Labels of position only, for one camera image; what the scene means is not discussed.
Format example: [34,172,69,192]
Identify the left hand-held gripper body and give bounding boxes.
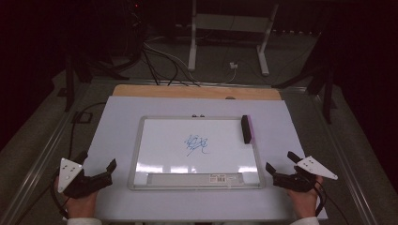
[57,157,114,200]

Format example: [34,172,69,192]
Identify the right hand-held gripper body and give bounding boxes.
[272,156,339,193]

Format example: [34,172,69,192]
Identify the black and purple whiteboard eraser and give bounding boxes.
[240,114,256,145]

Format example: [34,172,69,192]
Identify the person's right hand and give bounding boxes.
[285,176,323,219]

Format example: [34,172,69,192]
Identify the person's left hand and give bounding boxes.
[55,176,99,218]

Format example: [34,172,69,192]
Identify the white table cover sheet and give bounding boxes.
[62,96,329,223]

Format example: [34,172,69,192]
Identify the square floor socket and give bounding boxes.
[71,111,94,124]

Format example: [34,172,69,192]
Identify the silver-framed whiteboard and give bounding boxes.
[127,115,267,191]

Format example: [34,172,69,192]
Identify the black stand legs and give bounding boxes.
[271,62,338,125]
[64,54,130,113]

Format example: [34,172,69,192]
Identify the dark power strip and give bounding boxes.
[271,29,322,37]

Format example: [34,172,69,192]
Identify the black equipment with red light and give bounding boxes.
[123,0,146,59]

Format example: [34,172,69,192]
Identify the white metal stand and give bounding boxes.
[187,0,280,77]

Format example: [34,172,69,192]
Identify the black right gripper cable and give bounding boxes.
[314,179,349,225]

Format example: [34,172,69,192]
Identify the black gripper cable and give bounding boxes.
[50,170,70,219]
[314,179,349,225]

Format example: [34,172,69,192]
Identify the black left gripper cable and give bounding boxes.
[50,170,70,219]

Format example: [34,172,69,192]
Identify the long black floor cable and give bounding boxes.
[13,101,107,225]

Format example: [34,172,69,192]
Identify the aluminium floor rail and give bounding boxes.
[308,90,381,225]
[0,82,92,225]

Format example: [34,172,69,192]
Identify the white cable with plug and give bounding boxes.
[144,41,239,86]

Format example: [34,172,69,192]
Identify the black floor cable bundle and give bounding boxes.
[142,46,201,87]

